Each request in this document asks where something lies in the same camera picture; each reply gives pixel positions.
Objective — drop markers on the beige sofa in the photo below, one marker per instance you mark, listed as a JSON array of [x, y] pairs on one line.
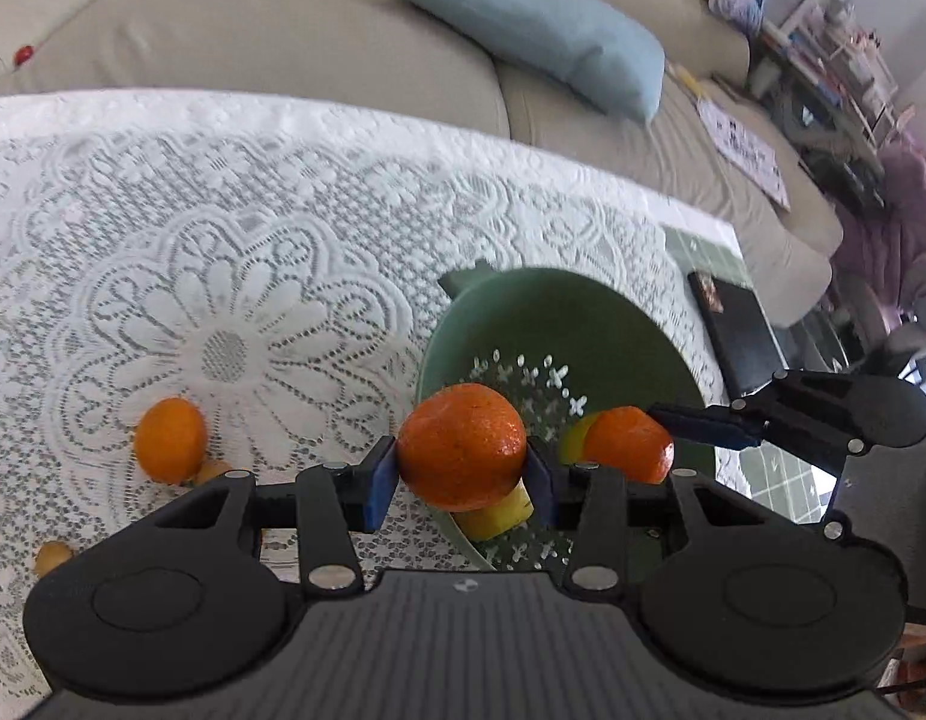
[[268, 30]]

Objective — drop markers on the large orange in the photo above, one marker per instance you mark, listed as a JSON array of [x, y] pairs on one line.
[[463, 446]]

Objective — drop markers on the yellow lemon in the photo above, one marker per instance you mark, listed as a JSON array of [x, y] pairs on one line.
[[500, 516]]

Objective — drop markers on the light blue pillow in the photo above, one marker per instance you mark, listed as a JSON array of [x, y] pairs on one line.
[[538, 30]]

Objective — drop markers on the white lace tablecloth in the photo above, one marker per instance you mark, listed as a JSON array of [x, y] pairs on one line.
[[245, 255]]

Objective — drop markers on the small kumquat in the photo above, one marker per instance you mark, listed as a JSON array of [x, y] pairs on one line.
[[211, 472], [52, 556]]

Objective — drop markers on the green colander bowl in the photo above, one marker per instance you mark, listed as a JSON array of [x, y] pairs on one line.
[[583, 330]]

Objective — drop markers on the cluttered white shelf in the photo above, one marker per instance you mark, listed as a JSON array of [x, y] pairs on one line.
[[838, 67]]

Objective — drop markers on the printed paper sheet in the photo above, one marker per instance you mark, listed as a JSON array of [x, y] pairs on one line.
[[744, 146]]

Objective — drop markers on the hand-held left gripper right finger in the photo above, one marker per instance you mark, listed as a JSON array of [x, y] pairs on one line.
[[541, 491]]

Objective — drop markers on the black book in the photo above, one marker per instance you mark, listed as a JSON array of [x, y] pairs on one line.
[[740, 337]]

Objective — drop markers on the green grid cutting mat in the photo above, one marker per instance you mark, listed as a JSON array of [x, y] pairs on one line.
[[789, 480]]

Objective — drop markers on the small red ball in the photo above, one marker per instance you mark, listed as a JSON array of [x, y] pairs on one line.
[[24, 54]]

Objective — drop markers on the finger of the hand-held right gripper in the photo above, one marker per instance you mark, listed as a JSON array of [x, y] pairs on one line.
[[703, 426]]

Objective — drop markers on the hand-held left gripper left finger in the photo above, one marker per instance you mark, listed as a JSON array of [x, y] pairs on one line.
[[380, 484]]

